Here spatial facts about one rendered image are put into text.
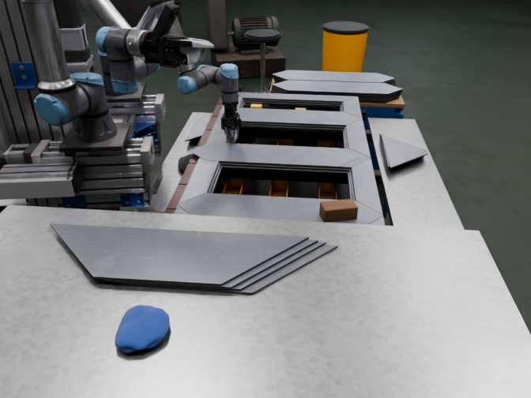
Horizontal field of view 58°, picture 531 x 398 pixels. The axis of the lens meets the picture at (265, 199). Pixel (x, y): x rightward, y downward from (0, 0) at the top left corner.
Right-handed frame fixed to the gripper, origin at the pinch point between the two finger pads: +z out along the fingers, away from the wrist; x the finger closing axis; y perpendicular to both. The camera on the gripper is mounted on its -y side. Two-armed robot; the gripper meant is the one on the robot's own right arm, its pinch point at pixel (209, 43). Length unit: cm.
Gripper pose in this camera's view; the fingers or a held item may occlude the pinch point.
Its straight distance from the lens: 139.1
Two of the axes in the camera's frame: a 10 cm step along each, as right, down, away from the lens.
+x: -3.5, 3.7, -8.6
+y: -0.6, 9.1, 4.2
